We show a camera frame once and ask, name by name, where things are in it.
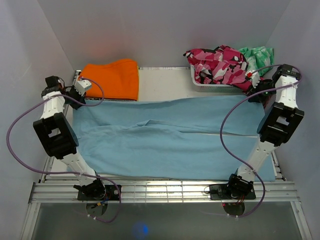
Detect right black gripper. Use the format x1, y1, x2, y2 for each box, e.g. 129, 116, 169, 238
248, 79, 277, 104

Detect light blue trousers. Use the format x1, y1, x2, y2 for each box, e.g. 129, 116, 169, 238
72, 95, 265, 180

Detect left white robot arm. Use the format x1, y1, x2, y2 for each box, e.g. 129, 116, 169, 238
33, 75, 106, 200

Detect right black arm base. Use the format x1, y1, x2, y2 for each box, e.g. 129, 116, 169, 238
208, 184, 256, 201

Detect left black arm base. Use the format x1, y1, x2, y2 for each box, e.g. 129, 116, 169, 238
76, 184, 122, 201

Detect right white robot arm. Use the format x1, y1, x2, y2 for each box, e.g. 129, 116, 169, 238
224, 64, 305, 199

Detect green tie-dye trousers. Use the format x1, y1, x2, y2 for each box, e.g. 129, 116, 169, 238
238, 46, 274, 77

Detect pink camouflage trousers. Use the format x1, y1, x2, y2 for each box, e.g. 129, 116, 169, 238
183, 45, 254, 94

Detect folded orange trousers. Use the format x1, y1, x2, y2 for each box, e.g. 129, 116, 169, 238
80, 58, 139, 101

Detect folded yellow patterned trousers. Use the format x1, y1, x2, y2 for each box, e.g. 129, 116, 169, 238
81, 70, 139, 101

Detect white plastic basket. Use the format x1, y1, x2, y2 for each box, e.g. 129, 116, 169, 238
190, 66, 243, 95

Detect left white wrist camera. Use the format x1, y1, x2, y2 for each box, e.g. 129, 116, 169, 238
74, 79, 92, 96

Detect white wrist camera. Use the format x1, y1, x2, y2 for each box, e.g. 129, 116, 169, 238
74, 79, 92, 96
245, 70, 261, 89

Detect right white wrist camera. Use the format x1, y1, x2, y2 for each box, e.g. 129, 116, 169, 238
245, 70, 261, 89

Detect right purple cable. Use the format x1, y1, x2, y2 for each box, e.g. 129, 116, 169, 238
204, 64, 303, 219

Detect purple cable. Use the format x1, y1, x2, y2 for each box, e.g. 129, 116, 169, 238
204, 64, 303, 219
5, 77, 123, 224

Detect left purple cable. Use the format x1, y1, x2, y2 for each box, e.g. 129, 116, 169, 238
5, 77, 123, 224

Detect aluminium mounting rail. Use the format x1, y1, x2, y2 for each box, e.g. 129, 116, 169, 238
29, 175, 300, 204

